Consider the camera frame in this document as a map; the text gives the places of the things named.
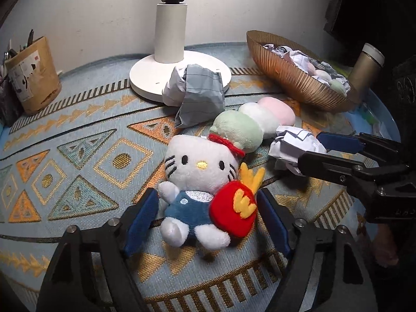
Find small pastel plush toy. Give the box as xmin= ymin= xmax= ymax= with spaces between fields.
xmin=305 ymin=61 xmax=351 ymax=97

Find gold thermos bottle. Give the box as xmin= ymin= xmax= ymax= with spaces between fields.
xmin=348 ymin=43 xmax=386 ymax=105

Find black mesh pen holder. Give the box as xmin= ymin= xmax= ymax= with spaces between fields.
xmin=0 ymin=75 xmax=24 ymax=128

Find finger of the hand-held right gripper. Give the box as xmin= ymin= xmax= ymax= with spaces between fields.
xmin=297 ymin=151 xmax=411 ymax=199
xmin=316 ymin=131 xmax=407 ymax=167

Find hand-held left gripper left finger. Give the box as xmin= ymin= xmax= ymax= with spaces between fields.
xmin=36 ymin=187 xmax=160 ymax=312

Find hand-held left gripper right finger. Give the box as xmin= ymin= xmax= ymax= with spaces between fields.
xmin=256 ymin=188 xmax=379 ymax=312

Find bunch of assorted pens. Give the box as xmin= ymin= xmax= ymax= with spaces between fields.
xmin=3 ymin=29 xmax=36 ymax=62

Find blue patterned woven mat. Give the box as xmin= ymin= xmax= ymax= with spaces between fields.
xmin=0 ymin=41 xmax=402 ymax=312

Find gold ribbed bowl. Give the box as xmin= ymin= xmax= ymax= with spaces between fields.
xmin=246 ymin=30 xmax=357 ymax=113

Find white cat plush toy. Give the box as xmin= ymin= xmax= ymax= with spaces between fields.
xmin=158 ymin=133 xmax=268 ymax=248

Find person's right hand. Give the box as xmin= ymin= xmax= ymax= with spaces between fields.
xmin=372 ymin=223 xmax=400 ymax=268

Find dark monitor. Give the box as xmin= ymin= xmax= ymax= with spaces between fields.
xmin=325 ymin=0 xmax=416 ymax=69

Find three-colour dango plush toy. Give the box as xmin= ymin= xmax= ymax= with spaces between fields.
xmin=210 ymin=97 xmax=297 ymax=155

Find white desk lamp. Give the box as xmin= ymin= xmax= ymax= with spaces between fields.
xmin=129 ymin=0 xmax=232 ymax=103

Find crumpled grey lined paper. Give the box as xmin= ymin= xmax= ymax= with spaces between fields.
xmin=162 ymin=64 xmax=226 ymax=129

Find brown paper pen holder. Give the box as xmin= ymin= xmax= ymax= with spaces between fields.
xmin=5 ymin=36 xmax=62 ymax=115

